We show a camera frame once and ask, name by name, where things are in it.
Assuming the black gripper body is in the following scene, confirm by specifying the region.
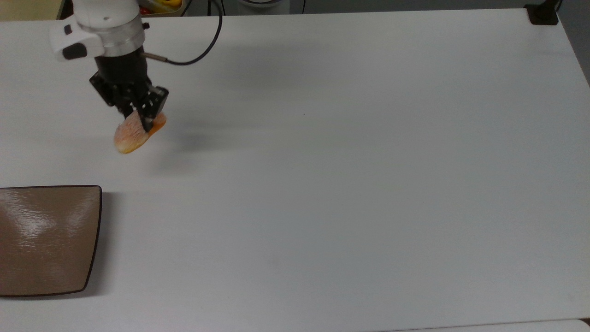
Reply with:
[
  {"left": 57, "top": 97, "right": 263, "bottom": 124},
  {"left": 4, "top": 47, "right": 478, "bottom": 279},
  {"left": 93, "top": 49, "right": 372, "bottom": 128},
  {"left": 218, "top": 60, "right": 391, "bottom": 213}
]
[{"left": 90, "top": 50, "right": 152, "bottom": 109}]

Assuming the square brown ceramic plate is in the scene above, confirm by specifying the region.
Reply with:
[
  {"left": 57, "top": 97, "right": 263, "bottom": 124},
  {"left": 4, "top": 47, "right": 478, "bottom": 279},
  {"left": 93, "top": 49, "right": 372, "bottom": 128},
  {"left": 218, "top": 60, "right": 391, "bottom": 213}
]
[{"left": 0, "top": 185, "right": 103, "bottom": 298}]

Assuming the yellow toy food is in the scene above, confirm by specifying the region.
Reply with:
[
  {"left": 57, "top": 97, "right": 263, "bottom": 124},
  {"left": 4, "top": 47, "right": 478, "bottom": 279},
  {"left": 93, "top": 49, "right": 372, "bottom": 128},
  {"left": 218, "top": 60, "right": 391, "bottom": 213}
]
[{"left": 147, "top": 0, "right": 183, "bottom": 13}]

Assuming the black table clamp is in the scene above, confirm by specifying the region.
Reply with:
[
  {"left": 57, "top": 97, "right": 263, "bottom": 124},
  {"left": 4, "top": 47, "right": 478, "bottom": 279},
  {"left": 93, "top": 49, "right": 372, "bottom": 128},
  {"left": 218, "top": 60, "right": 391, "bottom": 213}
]
[{"left": 525, "top": 0, "right": 562, "bottom": 26}]

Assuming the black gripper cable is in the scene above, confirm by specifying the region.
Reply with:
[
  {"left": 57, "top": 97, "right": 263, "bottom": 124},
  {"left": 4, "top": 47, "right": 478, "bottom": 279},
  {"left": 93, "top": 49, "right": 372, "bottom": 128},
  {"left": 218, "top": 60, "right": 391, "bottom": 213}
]
[{"left": 141, "top": 0, "right": 224, "bottom": 66}]

